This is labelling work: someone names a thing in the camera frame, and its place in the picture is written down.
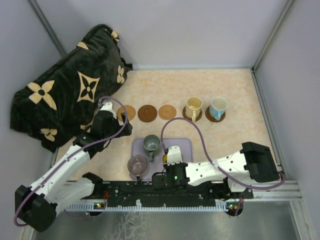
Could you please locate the white mug blue handle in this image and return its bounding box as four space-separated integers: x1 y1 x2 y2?
209 96 228 121

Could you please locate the grey green mug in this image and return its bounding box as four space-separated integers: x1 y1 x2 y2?
142 134 161 162

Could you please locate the dark wooden coaster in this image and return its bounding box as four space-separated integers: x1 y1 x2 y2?
137 104 158 123
205 106 226 123
182 106 203 122

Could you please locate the woven rattan coaster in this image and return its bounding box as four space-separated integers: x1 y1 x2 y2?
158 104 177 120
116 105 136 122

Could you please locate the lavender plastic tray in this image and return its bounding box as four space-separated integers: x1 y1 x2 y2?
131 138 193 181

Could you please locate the cream mug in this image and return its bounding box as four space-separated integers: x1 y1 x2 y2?
186 96 203 122

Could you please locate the yellow glass mug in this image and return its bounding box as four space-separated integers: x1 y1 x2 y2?
162 154 168 164

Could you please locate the purple glass mug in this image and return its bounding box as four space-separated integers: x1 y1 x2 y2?
127 155 148 180

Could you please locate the black floral plush blanket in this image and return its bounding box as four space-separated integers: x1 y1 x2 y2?
10 24 133 152

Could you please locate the aluminium frame rail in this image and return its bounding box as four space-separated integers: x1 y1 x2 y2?
30 179 303 213

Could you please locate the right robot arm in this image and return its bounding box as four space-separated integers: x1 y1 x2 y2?
151 142 285 198

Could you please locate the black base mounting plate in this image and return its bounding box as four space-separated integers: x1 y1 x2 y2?
82 180 253 208

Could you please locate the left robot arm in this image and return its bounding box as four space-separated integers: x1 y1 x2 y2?
13 108 133 232

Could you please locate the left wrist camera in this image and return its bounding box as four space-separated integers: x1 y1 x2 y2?
99 99 117 119

